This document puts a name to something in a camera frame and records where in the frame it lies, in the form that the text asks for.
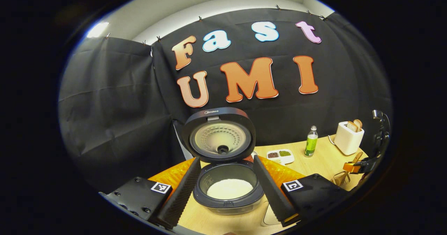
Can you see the black and silver rice cooker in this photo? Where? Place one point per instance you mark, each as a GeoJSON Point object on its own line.
{"type": "Point", "coordinates": [220, 137]}

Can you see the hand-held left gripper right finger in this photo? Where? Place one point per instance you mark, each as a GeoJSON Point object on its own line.
{"type": "Point", "coordinates": [272, 196]}

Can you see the clear glass container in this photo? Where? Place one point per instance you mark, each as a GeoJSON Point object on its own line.
{"type": "Point", "coordinates": [270, 215]}

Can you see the toast bread slice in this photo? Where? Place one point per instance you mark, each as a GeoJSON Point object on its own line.
{"type": "Point", "coordinates": [358, 124]}
{"type": "Point", "coordinates": [351, 126]}

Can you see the green drink bottle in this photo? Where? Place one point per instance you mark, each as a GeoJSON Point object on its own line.
{"type": "Point", "coordinates": [310, 144]}

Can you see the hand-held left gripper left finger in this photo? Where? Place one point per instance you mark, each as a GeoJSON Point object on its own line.
{"type": "Point", "coordinates": [181, 196]}

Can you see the ceiling light panel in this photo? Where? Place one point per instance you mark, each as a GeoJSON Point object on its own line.
{"type": "Point", "coordinates": [97, 29]}

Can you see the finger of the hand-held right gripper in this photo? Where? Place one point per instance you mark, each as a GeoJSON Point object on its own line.
{"type": "Point", "coordinates": [349, 167]}

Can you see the wooden spoon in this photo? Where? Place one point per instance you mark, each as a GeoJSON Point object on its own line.
{"type": "Point", "coordinates": [357, 157]}

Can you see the white divided bean dish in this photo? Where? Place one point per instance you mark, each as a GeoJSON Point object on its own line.
{"type": "Point", "coordinates": [288, 159]}

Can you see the heap of white rice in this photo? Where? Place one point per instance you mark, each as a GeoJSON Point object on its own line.
{"type": "Point", "coordinates": [229, 189]}

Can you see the white toaster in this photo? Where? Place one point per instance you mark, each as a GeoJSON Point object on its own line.
{"type": "Point", "coordinates": [349, 142]}

